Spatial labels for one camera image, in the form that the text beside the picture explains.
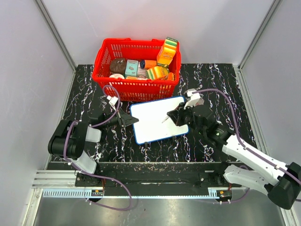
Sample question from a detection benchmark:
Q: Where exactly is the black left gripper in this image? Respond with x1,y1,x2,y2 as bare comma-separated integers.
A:
102,107,139,129

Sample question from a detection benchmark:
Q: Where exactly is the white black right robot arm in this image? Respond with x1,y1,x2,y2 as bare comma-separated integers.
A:
167,103,301,210

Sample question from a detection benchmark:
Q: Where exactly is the teal small box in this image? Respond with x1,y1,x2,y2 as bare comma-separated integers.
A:
125,59,139,77

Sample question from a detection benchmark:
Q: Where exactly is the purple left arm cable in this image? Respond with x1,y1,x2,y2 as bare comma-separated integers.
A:
63,85,134,211

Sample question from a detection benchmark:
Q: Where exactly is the lying orange sponge box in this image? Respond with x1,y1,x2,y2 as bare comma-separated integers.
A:
146,66,170,80

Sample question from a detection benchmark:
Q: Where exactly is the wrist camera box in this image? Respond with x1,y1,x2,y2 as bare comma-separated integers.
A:
107,95,119,110
184,89,204,110

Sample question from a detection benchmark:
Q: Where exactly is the brown round bread pack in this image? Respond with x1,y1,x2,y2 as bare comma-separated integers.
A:
109,58,127,74

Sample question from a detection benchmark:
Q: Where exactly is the orange blue can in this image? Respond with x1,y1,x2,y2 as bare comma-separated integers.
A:
140,60,157,70

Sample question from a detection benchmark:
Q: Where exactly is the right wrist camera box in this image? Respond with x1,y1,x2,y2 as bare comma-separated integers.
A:
184,89,204,110

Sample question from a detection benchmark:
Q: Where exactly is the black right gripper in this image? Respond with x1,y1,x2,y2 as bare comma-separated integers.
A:
168,101,206,136

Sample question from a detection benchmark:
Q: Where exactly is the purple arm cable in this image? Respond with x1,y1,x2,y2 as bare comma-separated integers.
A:
191,89,301,204
63,85,134,211

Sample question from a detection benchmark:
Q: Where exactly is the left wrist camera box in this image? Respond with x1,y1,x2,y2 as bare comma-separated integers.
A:
107,95,119,110

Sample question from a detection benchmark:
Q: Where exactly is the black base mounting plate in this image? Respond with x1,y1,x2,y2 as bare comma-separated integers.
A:
75,162,229,196

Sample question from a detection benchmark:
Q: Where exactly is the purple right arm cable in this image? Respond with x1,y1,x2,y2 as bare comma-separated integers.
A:
191,89,301,204

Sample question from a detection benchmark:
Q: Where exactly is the red plastic shopping basket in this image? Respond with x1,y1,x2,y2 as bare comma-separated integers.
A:
92,38,181,102

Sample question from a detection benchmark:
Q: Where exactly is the tall orange sponge box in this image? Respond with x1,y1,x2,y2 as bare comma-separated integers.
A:
157,37,178,65

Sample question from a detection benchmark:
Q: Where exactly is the white round lid tub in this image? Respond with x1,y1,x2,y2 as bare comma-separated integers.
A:
109,73,125,79

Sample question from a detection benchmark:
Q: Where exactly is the white whiteboard blue frame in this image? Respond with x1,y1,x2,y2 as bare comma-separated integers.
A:
130,96,190,145

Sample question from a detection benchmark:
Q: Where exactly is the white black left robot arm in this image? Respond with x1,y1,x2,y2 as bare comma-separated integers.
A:
48,109,139,186

